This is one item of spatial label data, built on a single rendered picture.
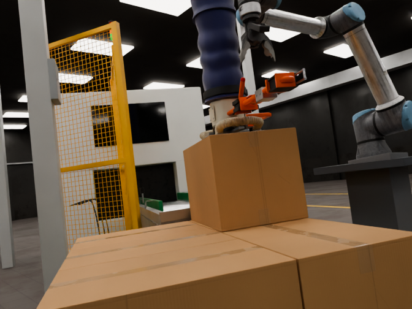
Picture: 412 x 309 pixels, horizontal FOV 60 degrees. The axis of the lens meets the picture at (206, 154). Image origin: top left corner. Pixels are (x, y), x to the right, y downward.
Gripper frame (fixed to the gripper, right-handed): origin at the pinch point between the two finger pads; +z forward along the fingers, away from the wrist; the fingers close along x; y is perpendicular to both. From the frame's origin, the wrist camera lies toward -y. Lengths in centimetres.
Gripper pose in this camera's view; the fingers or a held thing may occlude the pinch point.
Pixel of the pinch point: (259, 62)
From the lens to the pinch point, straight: 152.8
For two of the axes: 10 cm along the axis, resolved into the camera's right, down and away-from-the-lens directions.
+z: 1.2, 9.9, -0.7
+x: -9.6, 1.0, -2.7
